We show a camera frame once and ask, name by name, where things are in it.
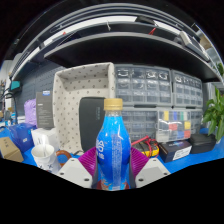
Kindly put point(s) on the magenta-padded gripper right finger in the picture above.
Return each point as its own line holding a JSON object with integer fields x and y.
{"x": 151, "y": 171}

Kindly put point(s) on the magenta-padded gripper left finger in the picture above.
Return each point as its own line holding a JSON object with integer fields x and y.
{"x": 76, "y": 171}

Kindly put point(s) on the blue drink bottle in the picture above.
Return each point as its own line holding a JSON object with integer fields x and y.
{"x": 113, "y": 146}

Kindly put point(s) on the yellow multimeter with leads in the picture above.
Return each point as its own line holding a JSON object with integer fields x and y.
{"x": 148, "y": 148}

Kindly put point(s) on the black box, white label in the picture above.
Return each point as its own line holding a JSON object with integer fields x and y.
{"x": 175, "y": 150}

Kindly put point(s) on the white carton box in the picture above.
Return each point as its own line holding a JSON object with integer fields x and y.
{"x": 45, "y": 136}

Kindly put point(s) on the black rectangular case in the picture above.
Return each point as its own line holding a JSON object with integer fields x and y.
{"x": 90, "y": 123}

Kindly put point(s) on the clear organizer, coloured parts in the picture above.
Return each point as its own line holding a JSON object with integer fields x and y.
{"x": 175, "y": 124}

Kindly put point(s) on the black flat case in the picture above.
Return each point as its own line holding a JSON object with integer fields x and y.
{"x": 202, "y": 143}

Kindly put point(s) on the blue carton box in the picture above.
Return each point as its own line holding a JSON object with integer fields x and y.
{"x": 21, "y": 136}

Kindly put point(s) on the dark grey carton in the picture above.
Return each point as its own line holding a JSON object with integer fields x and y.
{"x": 45, "y": 111}

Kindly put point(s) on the narrow grey drawer cabinet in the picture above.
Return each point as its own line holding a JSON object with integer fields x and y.
{"x": 197, "y": 118}

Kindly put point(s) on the brown cardboard box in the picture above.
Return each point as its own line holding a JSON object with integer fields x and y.
{"x": 9, "y": 150}

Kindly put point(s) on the white dotted storage bin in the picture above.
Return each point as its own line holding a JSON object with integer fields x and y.
{"x": 68, "y": 100}

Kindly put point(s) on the purple plastic bag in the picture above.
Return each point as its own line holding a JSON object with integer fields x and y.
{"x": 30, "y": 111}

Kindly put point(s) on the green potted plant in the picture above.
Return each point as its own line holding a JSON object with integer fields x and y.
{"x": 215, "y": 115}

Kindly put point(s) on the wide grey drawer cabinet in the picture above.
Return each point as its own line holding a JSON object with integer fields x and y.
{"x": 143, "y": 86}

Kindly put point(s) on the teal plastic bin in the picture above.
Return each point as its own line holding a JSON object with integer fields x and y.
{"x": 15, "y": 85}

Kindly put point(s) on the white metal rack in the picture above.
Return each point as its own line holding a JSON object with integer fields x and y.
{"x": 215, "y": 53}

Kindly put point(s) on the black wall shelf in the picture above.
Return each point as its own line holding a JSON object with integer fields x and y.
{"x": 133, "y": 51}

